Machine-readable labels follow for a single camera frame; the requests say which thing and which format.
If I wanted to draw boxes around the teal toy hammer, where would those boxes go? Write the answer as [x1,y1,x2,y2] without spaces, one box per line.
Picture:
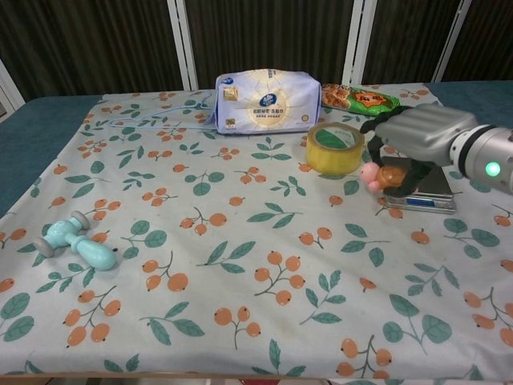
[33,211,119,272]

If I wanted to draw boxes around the orange green snack bag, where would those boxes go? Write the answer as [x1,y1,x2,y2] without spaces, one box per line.
[321,82,402,118]

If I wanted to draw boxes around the small pink orange turtle toy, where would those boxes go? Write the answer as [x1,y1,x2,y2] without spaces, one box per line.
[358,161,406,194]

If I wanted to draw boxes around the white blue tissue pack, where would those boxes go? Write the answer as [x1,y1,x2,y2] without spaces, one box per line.
[209,68,323,136]

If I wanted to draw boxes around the teal table cover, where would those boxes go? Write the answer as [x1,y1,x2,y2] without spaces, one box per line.
[0,79,513,218]

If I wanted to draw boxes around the floral patterned tablecloth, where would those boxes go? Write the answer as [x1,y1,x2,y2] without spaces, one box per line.
[0,82,513,385]

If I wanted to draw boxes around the grey digital scale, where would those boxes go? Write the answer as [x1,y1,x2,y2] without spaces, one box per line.
[383,156,458,216]

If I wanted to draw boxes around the dark white-framed folding screen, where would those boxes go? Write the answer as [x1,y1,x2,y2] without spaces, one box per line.
[0,0,513,102]

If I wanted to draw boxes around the yellowish packing tape roll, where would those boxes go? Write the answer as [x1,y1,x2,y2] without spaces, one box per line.
[305,122,366,175]

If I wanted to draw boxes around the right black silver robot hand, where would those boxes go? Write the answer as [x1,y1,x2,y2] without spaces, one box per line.
[359,103,479,199]

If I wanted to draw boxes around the light blue wire hanger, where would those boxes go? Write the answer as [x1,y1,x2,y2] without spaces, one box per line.
[109,91,218,132]

